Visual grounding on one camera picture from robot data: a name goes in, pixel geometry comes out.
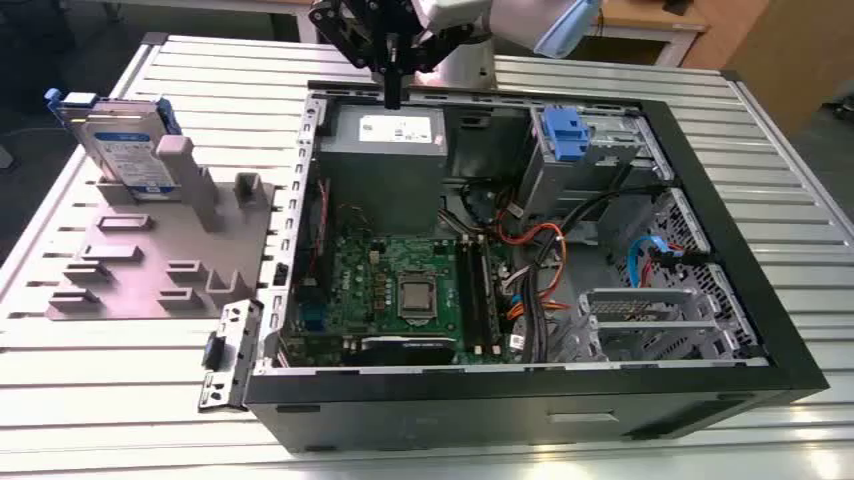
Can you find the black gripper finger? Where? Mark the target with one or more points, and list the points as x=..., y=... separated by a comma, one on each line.
x=340, y=35
x=433, y=55

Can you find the hard disk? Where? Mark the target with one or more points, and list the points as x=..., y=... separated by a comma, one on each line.
x=126, y=150

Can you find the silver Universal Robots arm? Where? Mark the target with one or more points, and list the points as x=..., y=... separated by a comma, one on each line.
x=467, y=70

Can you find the grey metal disk bay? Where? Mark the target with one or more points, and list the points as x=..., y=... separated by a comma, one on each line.
x=649, y=325

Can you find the blue drive cage latch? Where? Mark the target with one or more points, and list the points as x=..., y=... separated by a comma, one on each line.
x=565, y=135

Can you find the grey power supply unit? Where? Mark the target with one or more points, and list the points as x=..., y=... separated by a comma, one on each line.
x=380, y=190

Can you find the grey optical drive cage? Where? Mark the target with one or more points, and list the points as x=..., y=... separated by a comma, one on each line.
x=587, y=175

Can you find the wooden desk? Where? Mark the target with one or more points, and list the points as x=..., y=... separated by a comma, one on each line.
x=660, y=20

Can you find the small black desk device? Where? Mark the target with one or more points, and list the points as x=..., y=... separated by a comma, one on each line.
x=676, y=6

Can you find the green motherboard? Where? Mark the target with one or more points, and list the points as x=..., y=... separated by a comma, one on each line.
x=360, y=260

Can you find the silver CPU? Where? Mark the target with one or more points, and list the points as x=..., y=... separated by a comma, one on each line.
x=416, y=295

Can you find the grey parts rack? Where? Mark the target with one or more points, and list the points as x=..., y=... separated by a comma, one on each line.
x=173, y=250

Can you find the CPU socket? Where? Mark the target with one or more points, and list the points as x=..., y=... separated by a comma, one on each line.
x=403, y=315

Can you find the brown wooden cabinet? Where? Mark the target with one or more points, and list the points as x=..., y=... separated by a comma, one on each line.
x=787, y=60

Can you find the black graphics card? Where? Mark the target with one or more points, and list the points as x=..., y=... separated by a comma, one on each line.
x=400, y=350

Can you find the black open PC case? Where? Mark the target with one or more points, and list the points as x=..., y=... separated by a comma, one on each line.
x=467, y=415

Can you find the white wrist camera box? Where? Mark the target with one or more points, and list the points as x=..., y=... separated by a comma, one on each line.
x=443, y=15

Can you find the grey metal slot bracket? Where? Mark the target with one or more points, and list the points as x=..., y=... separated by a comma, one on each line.
x=236, y=345

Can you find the blue black bracket latch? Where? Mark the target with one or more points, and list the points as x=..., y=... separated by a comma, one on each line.
x=213, y=350

